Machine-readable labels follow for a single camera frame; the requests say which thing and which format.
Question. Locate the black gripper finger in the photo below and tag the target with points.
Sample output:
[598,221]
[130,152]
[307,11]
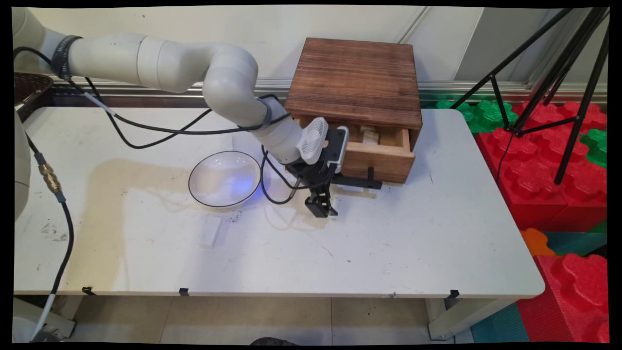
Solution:
[331,206]
[317,206]

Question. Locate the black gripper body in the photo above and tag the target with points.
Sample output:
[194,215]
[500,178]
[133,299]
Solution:
[313,177]

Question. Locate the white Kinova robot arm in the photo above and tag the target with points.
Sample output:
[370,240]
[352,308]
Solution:
[160,63]

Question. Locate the white vented wrist module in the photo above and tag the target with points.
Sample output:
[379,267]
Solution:
[312,140]

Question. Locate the white folded cloth block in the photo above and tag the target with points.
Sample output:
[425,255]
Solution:
[370,135]

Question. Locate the white rectangular block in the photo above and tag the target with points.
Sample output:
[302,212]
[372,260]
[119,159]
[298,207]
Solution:
[228,143]
[213,232]

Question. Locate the white bowl with black rim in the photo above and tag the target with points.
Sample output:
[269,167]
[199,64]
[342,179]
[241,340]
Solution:
[221,180]

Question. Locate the dark wooden drawer cabinet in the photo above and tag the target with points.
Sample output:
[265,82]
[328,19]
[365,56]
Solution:
[354,78]

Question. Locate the dark grey floor object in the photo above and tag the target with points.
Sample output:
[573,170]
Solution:
[272,341]

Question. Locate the white table leg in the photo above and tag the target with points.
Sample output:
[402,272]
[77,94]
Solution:
[58,318]
[461,316]

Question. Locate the wide green foam block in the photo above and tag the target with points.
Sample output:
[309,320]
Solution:
[486,114]

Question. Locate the orange foam piece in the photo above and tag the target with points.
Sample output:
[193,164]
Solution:
[534,242]

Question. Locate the teal foam mat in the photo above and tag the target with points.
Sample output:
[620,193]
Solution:
[578,242]

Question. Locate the small green foam block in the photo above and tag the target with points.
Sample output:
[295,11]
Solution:
[596,146]

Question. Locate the brown wicker basket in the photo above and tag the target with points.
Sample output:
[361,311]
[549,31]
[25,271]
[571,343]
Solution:
[29,87]

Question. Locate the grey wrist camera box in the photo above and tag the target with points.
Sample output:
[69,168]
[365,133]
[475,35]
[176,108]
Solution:
[336,148]

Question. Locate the aluminium wall rail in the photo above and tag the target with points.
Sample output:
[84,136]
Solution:
[437,88]

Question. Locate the black camera tripod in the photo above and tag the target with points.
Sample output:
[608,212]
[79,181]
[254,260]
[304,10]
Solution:
[585,97]

